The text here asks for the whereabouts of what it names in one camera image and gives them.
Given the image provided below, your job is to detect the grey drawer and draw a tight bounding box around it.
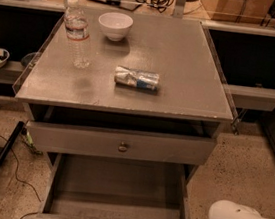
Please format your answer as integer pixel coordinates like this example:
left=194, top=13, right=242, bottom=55
left=27, top=121, right=217, bottom=165
left=23, top=154, right=190, bottom=219

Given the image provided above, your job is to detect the grey top drawer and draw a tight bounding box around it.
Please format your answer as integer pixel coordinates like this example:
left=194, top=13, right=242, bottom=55
left=27, top=121, right=217, bottom=165

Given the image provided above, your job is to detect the grey wooden drawer cabinet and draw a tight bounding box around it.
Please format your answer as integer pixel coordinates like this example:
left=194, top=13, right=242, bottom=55
left=5, top=0, right=246, bottom=191

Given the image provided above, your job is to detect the crushed silver blue can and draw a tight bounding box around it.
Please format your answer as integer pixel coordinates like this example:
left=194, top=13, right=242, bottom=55
left=114, top=66, right=160, bottom=92

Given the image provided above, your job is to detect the white ceramic bowl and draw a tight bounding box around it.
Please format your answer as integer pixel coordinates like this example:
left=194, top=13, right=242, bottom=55
left=98, top=12, right=133, bottom=41

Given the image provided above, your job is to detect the cardboard box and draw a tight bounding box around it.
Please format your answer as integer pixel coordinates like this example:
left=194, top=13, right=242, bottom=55
left=200, top=0, right=274, bottom=25

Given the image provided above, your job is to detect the dark round dish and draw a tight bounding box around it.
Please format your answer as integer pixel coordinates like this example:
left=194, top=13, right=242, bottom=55
left=21, top=52, right=40, bottom=68

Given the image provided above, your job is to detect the clear plastic water bottle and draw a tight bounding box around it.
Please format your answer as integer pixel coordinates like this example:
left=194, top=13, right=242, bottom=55
left=64, top=0, right=91, bottom=69

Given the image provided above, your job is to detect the black floor cable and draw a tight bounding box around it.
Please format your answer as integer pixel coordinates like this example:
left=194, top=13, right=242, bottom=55
left=0, top=105, right=54, bottom=219

